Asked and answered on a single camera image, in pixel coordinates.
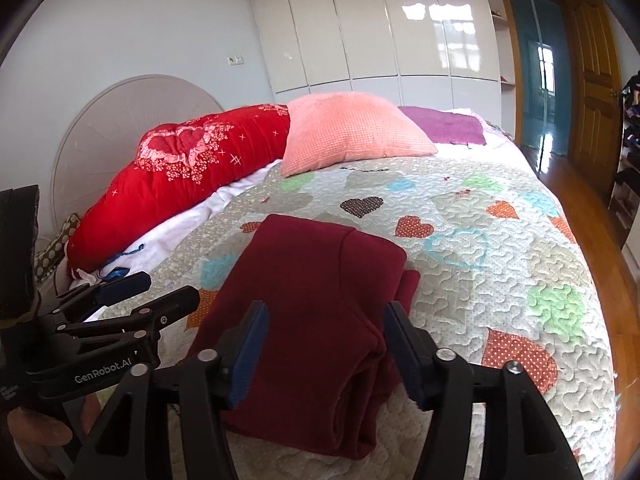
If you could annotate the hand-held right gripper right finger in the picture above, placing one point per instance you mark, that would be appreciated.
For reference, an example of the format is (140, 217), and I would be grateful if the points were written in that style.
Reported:
(401, 355)

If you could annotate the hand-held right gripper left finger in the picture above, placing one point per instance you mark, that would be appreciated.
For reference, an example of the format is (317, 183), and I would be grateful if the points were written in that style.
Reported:
(248, 355)

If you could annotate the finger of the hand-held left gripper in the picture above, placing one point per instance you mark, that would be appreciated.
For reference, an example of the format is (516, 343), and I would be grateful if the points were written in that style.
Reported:
(172, 305)
(125, 286)

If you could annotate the maroon knit garment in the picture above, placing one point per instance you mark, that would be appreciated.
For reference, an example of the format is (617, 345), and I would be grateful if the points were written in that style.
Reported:
(310, 310)

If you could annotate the person's left hand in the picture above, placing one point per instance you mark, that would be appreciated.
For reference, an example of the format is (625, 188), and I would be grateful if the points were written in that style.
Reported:
(42, 430)

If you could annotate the polka dot cushion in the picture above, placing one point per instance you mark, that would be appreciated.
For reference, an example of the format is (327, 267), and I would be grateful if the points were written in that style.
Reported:
(52, 255)

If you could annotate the heart print quilted bedspread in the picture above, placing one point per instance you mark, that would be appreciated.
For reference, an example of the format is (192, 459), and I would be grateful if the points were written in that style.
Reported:
(475, 270)

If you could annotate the red floral quilt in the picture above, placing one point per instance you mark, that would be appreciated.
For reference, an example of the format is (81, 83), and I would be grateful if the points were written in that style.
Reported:
(190, 170)

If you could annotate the round beige headboard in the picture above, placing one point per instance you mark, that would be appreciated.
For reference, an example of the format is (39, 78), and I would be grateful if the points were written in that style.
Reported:
(120, 130)

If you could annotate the pink textured pillow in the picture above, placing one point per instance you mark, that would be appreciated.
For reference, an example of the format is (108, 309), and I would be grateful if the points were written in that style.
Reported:
(350, 132)

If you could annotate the purple cushion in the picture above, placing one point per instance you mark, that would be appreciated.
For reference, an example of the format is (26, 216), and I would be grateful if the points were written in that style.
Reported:
(442, 125)

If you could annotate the cluttered storage shelf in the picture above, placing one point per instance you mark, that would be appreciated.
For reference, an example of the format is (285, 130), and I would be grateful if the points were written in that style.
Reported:
(627, 155)

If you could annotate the teal glass door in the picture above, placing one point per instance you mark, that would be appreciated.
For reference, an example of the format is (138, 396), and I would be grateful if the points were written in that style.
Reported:
(537, 75)

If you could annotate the wooden door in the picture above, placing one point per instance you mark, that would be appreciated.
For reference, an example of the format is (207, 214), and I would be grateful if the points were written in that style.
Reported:
(592, 90)

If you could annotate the white glossy wardrobe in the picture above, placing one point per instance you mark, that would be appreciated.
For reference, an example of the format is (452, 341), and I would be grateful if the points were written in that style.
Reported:
(380, 25)

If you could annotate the white wall socket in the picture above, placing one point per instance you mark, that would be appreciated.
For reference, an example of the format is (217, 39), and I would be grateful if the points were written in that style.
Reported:
(235, 60)

